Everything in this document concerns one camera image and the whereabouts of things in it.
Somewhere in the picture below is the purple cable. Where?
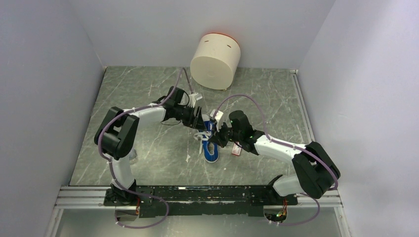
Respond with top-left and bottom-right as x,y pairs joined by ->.
211,94 -> 339,226
97,68 -> 197,229

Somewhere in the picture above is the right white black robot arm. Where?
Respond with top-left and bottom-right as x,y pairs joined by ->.
208,110 -> 340,204

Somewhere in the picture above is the aluminium frame rail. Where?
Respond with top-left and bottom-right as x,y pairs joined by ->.
45,65 -> 351,237

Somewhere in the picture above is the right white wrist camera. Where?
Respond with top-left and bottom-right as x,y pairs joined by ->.
209,109 -> 225,124

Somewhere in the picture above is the small red white box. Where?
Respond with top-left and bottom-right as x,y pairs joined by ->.
231,143 -> 242,156

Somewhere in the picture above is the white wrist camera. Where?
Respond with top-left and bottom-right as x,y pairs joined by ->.
209,109 -> 225,124
188,92 -> 203,108

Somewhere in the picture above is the blue canvas sneaker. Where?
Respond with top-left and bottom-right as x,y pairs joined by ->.
195,114 -> 219,163

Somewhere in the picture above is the white shoelace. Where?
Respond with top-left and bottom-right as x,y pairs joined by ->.
193,131 -> 215,155

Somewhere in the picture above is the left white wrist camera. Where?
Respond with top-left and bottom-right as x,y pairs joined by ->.
188,92 -> 203,108

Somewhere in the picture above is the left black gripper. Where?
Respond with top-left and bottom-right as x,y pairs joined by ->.
174,104 -> 207,131

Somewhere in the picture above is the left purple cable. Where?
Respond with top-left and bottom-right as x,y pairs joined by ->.
97,68 -> 197,229

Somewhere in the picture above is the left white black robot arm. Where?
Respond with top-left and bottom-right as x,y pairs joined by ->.
94,86 -> 206,205

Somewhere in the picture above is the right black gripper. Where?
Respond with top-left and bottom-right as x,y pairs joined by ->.
208,119 -> 242,148

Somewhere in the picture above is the cream cylindrical container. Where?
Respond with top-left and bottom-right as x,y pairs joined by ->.
190,33 -> 241,90

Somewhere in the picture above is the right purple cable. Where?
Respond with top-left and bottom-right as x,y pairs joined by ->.
211,94 -> 339,226

